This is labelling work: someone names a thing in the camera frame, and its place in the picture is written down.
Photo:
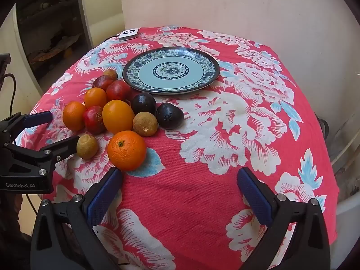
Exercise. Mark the dark red passion fruit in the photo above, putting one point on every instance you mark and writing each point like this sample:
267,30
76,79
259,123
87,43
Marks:
101,82

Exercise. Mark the white door frame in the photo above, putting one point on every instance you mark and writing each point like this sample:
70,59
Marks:
83,5

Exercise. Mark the white plastic container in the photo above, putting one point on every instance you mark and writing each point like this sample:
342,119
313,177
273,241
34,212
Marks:
348,211

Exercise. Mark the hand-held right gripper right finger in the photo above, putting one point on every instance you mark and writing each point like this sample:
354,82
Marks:
254,197

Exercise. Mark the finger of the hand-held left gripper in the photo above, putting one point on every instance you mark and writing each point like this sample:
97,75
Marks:
38,119
63,147

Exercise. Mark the red apple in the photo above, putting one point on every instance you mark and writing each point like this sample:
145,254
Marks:
118,90
94,119

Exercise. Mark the small smooth orange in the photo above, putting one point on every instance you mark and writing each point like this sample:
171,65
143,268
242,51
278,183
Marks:
95,97
74,116

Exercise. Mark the dark purple plum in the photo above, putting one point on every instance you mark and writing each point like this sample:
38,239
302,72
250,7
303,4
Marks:
143,103
169,116

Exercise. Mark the red floral tablecloth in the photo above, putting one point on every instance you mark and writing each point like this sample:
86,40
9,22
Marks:
197,174

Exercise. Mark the white pipe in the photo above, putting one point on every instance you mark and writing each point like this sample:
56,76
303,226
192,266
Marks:
346,149

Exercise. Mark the blue patterned plate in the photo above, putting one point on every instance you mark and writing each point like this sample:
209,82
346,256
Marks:
171,70

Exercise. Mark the orange with green stem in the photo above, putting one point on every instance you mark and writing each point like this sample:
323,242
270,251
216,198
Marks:
126,150

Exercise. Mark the white square device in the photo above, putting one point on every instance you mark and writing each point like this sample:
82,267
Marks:
128,33

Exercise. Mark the oval yellow-orange citrus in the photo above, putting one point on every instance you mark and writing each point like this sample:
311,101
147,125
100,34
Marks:
118,116

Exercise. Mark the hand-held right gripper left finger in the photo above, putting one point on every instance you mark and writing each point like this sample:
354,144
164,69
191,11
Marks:
104,194

